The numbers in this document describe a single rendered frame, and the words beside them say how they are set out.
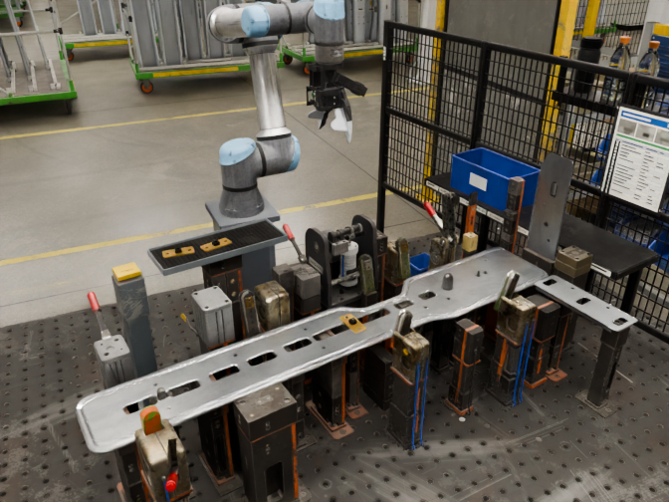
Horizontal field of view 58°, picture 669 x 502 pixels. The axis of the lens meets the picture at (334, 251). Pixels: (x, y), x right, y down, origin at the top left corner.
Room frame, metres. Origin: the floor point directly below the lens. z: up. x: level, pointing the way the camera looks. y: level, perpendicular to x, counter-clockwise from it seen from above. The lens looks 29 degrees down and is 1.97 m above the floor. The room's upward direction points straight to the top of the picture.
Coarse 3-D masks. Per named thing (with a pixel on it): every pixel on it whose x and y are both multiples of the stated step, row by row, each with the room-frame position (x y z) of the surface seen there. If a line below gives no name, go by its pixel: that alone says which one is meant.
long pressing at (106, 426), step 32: (480, 256) 1.72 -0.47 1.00; (512, 256) 1.72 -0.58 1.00; (416, 288) 1.53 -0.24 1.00; (480, 288) 1.53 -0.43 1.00; (320, 320) 1.36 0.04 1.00; (384, 320) 1.36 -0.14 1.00; (416, 320) 1.37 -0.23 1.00; (224, 352) 1.23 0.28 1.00; (256, 352) 1.23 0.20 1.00; (288, 352) 1.23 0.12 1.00; (320, 352) 1.23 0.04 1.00; (352, 352) 1.24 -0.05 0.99; (128, 384) 1.10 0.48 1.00; (160, 384) 1.10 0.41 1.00; (224, 384) 1.10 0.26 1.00; (256, 384) 1.10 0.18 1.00; (96, 416) 1.00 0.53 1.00; (128, 416) 1.00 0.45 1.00; (192, 416) 1.01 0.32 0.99; (96, 448) 0.91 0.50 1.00
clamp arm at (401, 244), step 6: (396, 240) 1.64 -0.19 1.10; (402, 240) 1.63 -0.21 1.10; (396, 246) 1.63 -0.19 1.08; (402, 246) 1.62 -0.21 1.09; (402, 252) 1.62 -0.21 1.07; (408, 252) 1.64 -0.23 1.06; (402, 258) 1.62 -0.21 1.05; (408, 258) 1.63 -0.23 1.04; (402, 264) 1.62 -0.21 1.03; (408, 264) 1.63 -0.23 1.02; (402, 270) 1.61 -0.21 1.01; (408, 270) 1.62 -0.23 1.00; (402, 276) 1.61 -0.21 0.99; (408, 276) 1.62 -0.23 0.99
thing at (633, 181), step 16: (624, 112) 1.88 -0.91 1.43; (640, 112) 1.84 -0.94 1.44; (624, 128) 1.87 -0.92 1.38; (640, 128) 1.82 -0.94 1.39; (656, 128) 1.78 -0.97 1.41; (608, 144) 1.90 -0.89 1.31; (624, 144) 1.86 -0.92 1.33; (640, 144) 1.81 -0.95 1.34; (656, 144) 1.77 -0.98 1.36; (608, 160) 1.89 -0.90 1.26; (624, 160) 1.85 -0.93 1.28; (640, 160) 1.80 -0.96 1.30; (656, 160) 1.76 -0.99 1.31; (608, 176) 1.88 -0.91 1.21; (624, 176) 1.84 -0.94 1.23; (640, 176) 1.79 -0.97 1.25; (656, 176) 1.75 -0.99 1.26; (624, 192) 1.82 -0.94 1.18; (640, 192) 1.78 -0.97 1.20; (656, 192) 1.74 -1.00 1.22; (640, 208) 1.77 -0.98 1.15; (656, 208) 1.73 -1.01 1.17
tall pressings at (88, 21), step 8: (80, 0) 10.13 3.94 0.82; (88, 0) 10.17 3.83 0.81; (104, 0) 10.26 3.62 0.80; (80, 8) 10.07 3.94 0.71; (88, 8) 10.16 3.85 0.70; (104, 8) 10.24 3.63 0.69; (120, 8) 10.05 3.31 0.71; (152, 8) 10.26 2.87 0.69; (80, 16) 10.02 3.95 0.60; (88, 16) 10.13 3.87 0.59; (104, 16) 10.23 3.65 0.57; (112, 16) 10.20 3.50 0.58; (120, 16) 10.04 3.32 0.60; (152, 16) 10.28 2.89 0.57; (88, 24) 10.13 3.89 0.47; (104, 24) 10.21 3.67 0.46; (112, 24) 10.24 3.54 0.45; (128, 24) 10.14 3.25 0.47; (88, 32) 10.11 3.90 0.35; (96, 32) 10.09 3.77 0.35; (104, 32) 10.13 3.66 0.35; (112, 32) 10.24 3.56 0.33; (128, 32) 10.12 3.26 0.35
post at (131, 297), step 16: (128, 288) 1.33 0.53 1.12; (144, 288) 1.36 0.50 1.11; (128, 304) 1.33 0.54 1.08; (144, 304) 1.35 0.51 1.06; (128, 320) 1.33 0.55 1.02; (144, 320) 1.35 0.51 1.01; (128, 336) 1.34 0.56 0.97; (144, 336) 1.35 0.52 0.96; (144, 352) 1.34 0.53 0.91; (144, 368) 1.34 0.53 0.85; (144, 400) 1.33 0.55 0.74
